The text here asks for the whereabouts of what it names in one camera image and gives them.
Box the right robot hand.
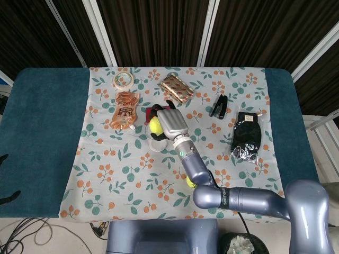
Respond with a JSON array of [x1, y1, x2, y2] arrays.
[[149, 99, 190, 142]]

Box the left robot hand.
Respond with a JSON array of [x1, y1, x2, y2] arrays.
[[0, 154, 22, 206]]

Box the plain yellow tennis ball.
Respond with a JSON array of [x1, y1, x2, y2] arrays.
[[148, 117, 164, 135]]

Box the clear plastic cylinder container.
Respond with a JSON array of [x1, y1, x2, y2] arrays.
[[145, 123, 169, 153]]

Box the gold foil wrapped package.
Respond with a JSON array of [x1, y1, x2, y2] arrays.
[[158, 74, 195, 104]]

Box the black stapler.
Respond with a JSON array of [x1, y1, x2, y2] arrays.
[[209, 94, 228, 119]]

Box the orange spouted drink pouch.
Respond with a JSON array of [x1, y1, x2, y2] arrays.
[[110, 91, 140, 131]]

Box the white tape roll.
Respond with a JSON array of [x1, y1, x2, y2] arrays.
[[112, 71, 135, 89]]

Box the floral print tablecloth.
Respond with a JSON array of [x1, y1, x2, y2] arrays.
[[58, 66, 286, 221]]

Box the black gloves in plastic bag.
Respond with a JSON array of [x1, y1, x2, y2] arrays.
[[229, 111, 265, 162]]

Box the teal table cover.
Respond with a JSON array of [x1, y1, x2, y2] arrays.
[[0, 67, 320, 219]]

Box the blue-grey robot torso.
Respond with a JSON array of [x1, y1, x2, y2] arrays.
[[105, 219, 219, 254]]

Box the blue and white board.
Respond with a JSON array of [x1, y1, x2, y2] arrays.
[[0, 69, 14, 88]]

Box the bin with black bag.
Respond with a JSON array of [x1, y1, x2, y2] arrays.
[[220, 232, 269, 254]]

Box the black floor cables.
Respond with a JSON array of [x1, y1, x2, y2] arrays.
[[0, 216, 51, 254]]

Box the grey floor cable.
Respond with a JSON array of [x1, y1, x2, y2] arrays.
[[34, 223, 92, 247]]

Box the wide white frame post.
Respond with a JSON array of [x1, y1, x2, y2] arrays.
[[82, 0, 119, 67], [197, 0, 220, 67], [291, 25, 339, 80]]

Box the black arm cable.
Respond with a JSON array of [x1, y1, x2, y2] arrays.
[[237, 211, 252, 234]]

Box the slim white frame post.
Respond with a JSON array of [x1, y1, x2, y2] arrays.
[[45, 0, 87, 68]]

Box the white aluminium frame rail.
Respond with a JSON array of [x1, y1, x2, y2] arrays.
[[304, 107, 339, 130]]

